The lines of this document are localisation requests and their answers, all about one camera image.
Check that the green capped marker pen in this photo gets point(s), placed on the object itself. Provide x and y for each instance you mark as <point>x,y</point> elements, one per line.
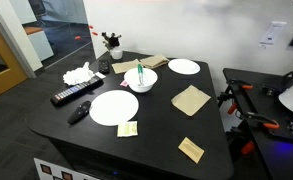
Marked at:
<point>140,73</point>

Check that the white ceramic bowl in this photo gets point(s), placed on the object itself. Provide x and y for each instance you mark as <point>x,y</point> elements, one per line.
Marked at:
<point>150,77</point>

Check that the small pink packet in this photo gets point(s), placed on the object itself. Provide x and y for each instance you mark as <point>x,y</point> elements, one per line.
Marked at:
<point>124,83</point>

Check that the brown folded napkin stack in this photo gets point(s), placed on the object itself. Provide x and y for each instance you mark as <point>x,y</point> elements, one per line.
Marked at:
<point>154,61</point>

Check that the flat brown napkin rear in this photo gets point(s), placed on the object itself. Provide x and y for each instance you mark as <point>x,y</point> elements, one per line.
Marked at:
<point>125,66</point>

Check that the large white plate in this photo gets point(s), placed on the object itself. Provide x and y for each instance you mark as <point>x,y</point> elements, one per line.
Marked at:
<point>114,107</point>

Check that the pale green sachet packet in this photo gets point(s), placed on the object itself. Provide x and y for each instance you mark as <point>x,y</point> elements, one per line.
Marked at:
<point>127,129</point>

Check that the small white plate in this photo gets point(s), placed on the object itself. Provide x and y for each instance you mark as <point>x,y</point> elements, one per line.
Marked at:
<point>184,66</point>

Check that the brown paper napkin right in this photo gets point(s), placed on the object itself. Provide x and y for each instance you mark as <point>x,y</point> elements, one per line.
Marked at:
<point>190,100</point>

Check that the black remote near vase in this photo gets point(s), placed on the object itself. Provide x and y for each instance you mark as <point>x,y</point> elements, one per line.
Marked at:
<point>104,66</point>

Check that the small black curved remote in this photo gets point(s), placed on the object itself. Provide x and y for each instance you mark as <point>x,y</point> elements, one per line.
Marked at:
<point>81,111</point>

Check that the crumpled white tissue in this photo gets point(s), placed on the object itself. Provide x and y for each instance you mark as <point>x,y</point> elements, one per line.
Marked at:
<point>79,75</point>

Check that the long black tv remote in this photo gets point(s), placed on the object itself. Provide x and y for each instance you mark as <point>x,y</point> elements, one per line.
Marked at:
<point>75,91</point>

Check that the checkered calibration board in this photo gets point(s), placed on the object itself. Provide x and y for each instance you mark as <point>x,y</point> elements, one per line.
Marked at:
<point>50,171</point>

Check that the black side table with clamps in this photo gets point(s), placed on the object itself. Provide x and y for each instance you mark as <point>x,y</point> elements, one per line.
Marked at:
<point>263,118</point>

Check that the white wall device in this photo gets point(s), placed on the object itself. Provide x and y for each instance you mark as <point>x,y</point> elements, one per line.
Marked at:
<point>272,33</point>

